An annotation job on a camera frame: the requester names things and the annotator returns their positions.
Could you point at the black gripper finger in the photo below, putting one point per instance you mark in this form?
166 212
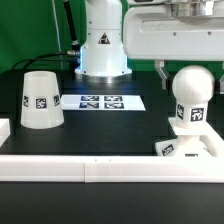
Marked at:
221 85

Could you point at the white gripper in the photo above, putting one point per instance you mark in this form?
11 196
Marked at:
184 31

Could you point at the white lamp bulb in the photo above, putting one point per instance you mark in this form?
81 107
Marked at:
193 87

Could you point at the white lamp base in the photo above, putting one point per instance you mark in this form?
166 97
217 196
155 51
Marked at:
187 144

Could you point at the white lamp shade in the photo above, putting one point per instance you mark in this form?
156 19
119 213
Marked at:
41 107

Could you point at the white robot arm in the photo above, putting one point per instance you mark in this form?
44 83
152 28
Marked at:
103 57

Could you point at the white marker sheet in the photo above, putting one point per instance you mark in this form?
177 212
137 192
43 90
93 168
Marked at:
102 102

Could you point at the white right fence rail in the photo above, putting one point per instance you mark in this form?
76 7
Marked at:
213 141

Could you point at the white fence rail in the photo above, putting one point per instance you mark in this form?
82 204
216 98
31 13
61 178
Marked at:
4 130
89 169
213 141

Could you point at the white front fence rail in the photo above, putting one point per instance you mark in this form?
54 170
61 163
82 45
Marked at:
89 169

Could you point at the white left fence rail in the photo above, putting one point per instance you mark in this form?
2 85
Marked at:
4 130

